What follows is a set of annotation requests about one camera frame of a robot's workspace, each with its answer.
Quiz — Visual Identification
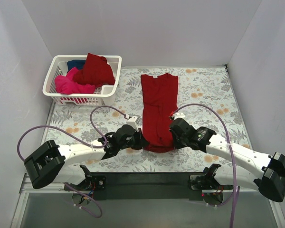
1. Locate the red t shirt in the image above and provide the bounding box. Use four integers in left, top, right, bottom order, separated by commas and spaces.
141, 73, 179, 153

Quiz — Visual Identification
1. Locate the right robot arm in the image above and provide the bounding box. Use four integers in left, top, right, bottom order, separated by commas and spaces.
170, 117, 285, 202

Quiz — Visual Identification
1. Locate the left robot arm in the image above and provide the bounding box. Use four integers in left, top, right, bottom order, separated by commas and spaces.
24, 124, 149, 189

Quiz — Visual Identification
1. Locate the floral patterned table mat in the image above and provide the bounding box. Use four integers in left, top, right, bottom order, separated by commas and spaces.
45, 67, 250, 172

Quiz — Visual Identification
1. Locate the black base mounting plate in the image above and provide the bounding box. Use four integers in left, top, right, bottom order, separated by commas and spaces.
70, 172, 231, 201

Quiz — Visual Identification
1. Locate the white plastic laundry basket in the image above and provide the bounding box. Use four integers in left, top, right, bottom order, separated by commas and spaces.
43, 53, 122, 106

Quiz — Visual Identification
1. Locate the dark red shirt in basket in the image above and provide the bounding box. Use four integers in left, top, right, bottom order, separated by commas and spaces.
73, 53, 115, 87

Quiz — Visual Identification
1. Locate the pink shirt in basket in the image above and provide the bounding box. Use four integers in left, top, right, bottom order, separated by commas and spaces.
54, 67, 95, 95

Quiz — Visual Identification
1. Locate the blue shirt in basket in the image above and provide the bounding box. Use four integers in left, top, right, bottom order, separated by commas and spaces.
67, 59, 86, 71

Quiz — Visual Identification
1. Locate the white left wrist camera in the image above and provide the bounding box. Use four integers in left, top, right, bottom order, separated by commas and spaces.
126, 116, 141, 131

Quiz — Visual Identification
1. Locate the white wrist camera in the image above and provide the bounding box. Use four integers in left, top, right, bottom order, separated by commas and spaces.
169, 112, 185, 121
126, 116, 141, 131

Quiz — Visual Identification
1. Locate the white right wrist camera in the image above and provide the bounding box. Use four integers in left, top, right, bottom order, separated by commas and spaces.
169, 112, 185, 121

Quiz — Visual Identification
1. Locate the aluminium frame rail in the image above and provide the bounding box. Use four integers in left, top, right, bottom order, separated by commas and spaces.
10, 177, 285, 228

